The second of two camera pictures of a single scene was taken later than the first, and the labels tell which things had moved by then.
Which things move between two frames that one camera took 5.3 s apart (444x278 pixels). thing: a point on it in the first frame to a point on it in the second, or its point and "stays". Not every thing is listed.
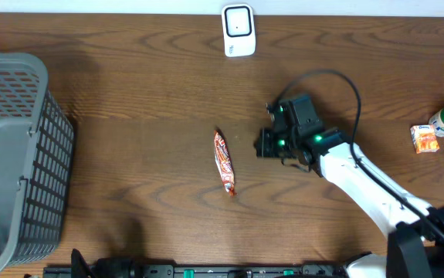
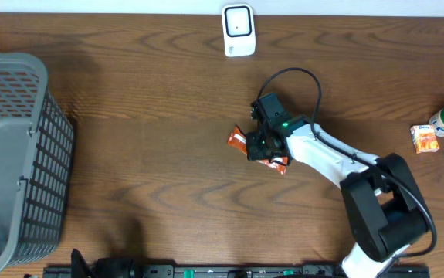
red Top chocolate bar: x=224 y=163 to x=238 y=138
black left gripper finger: x=79 y=268 stays
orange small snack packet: x=424 y=138 stays
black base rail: x=195 y=271 stays
